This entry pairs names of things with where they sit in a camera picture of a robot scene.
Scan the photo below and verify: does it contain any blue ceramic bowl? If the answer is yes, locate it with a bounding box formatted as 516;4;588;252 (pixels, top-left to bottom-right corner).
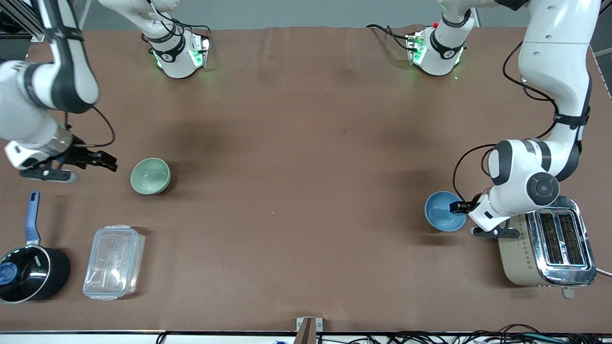
424;191;467;233

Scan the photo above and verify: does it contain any green ceramic bowl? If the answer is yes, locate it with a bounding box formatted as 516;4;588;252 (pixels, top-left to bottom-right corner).
130;158;171;195

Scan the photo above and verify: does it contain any chrome and cream toaster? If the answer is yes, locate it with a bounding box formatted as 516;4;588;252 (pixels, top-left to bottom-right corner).
497;195;598;300

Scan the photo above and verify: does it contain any clear plastic lidded container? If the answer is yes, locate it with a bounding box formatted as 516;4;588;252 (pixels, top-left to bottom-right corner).
82;225;146;301

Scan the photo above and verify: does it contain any glass lid with blue knob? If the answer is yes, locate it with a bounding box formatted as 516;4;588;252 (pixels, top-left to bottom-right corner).
0;245;51;303

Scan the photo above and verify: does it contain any black saucepan with blue handle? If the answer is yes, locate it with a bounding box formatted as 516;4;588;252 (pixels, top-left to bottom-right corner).
0;191;71;305

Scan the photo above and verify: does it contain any black looped floor cable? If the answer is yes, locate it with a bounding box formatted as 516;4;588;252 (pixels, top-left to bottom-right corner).
496;323;544;344

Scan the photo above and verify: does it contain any aluminium frame profile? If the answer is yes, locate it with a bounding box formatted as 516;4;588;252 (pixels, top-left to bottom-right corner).
0;0;51;43

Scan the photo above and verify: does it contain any black right arm base cable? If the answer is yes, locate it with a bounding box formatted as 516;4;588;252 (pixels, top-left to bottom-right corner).
142;0;212;44

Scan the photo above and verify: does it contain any black arm base cable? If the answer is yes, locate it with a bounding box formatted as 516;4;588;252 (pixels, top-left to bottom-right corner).
142;0;212;44
365;23;413;51

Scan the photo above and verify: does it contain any black left arm base cable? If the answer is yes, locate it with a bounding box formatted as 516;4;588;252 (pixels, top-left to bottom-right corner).
365;23;413;51

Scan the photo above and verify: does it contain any metal table edge bracket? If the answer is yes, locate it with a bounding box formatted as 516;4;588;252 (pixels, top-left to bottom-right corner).
295;316;324;344

